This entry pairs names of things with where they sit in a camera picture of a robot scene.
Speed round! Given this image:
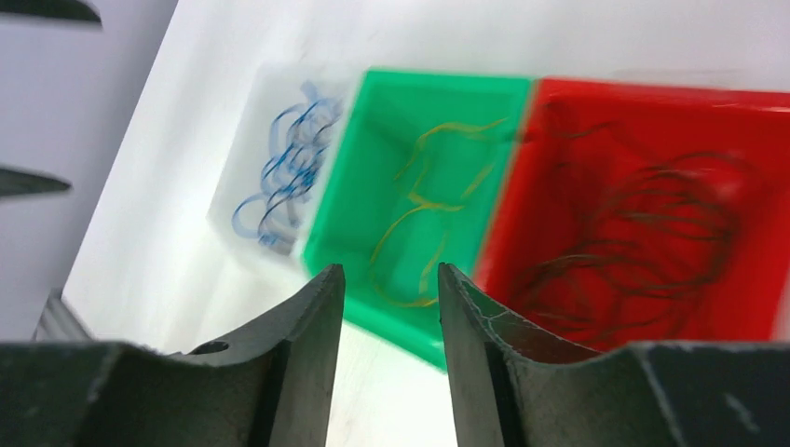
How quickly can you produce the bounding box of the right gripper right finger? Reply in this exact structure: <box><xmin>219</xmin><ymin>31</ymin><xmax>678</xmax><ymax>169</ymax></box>
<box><xmin>438</xmin><ymin>264</ymin><xmax>789</xmax><ymax>446</ymax></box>

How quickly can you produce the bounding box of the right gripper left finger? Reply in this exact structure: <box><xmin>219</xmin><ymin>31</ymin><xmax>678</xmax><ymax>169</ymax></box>
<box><xmin>1</xmin><ymin>264</ymin><xmax>346</xmax><ymax>446</ymax></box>

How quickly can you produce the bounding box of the brown wire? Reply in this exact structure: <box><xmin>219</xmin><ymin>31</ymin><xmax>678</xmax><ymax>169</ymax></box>
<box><xmin>506</xmin><ymin>116</ymin><xmax>755</xmax><ymax>346</ymax></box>

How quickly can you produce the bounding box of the yellow wire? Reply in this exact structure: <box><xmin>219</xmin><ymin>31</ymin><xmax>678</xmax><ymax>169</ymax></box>
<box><xmin>369</xmin><ymin>116</ymin><xmax>511</xmax><ymax>310</ymax></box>

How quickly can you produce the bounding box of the blue wire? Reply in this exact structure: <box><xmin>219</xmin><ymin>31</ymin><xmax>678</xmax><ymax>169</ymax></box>
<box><xmin>230</xmin><ymin>80</ymin><xmax>345</xmax><ymax>250</ymax></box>

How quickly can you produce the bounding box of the red plastic bin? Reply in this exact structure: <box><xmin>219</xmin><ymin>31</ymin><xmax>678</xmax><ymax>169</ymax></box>
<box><xmin>474</xmin><ymin>77</ymin><xmax>789</xmax><ymax>351</ymax></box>

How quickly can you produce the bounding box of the green plastic bin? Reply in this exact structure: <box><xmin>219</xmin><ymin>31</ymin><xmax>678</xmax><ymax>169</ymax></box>
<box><xmin>302</xmin><ymin>69</ymin><xmax>534</xmax><ymax>369</ymax></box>

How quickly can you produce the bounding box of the clear plastic bin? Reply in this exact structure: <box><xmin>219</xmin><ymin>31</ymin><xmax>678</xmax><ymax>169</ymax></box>
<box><xmin>207</xmin><ymin>63</ymin><xmax>360</xmax><ymax>269</ymax></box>

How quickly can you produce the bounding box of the aluminium frame rail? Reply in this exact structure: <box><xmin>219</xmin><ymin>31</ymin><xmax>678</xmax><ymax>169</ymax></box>
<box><xmin>32</xmin><ymin>289</ymin><xmax>92</xmax><ymax>343</ymax></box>

